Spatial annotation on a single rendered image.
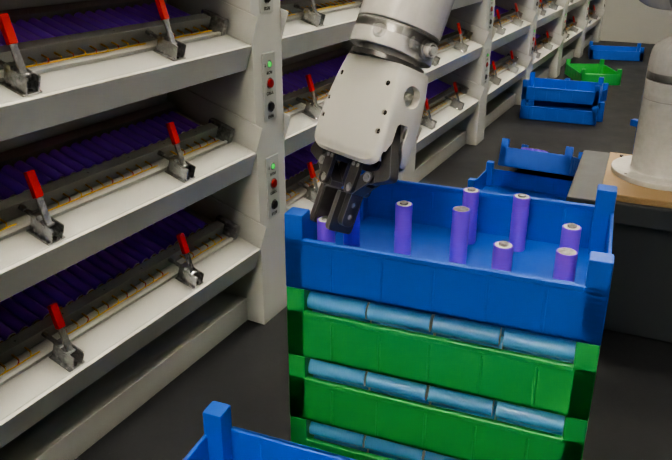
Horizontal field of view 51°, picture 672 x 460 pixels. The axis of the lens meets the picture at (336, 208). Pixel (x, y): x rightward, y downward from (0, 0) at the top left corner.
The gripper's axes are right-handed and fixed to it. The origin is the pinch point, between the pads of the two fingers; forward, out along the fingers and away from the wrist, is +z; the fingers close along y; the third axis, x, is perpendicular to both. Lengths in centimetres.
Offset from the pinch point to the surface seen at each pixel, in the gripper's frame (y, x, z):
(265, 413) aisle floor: 29, -28, 39
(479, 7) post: 110, -137, -65
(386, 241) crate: 2.3, -11.4, 2.6
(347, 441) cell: -4.0, -9.4, 23.9
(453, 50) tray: 103, -123, -46
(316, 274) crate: -1.6, 1.0, 6.7
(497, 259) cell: -15.1, -7.0, -1.0
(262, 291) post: 53, -39, 26
